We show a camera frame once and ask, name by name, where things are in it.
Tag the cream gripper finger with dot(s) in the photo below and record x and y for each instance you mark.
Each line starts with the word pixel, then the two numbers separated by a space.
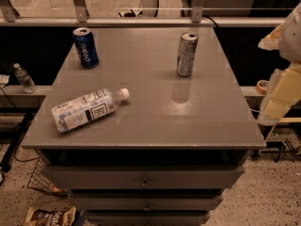
pixel 283 91

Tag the silver redbull can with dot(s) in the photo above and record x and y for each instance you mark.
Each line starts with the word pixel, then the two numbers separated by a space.
pixel 186 53

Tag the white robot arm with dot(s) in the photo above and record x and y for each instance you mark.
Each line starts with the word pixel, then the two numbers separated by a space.
pixel 286 38

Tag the blue pepsi can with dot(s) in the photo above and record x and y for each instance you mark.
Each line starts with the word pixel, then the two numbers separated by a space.
pixel 84 42

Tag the roll of tape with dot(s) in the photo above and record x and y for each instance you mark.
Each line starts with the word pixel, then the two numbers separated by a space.
pixel 262 86

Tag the grey drawer cabinet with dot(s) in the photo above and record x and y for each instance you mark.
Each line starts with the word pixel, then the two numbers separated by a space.
pixel 166 155

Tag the clear plastic water bottle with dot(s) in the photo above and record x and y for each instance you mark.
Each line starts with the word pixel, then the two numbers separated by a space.
pixel 87 108

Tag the small water bottle on ledge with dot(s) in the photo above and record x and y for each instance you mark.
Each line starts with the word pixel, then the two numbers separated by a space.
pixel 24 78

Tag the snack bag on floor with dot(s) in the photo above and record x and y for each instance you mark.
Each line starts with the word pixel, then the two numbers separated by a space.
pixel 39 217

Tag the metal railing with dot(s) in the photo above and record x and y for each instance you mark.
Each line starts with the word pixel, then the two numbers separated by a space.
pixel 97 13

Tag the yellow stand frame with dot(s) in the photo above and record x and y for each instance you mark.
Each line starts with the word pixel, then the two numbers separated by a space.
pixel 283 120

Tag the wire basket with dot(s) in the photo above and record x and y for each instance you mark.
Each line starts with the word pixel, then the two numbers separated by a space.
pixel 41 183

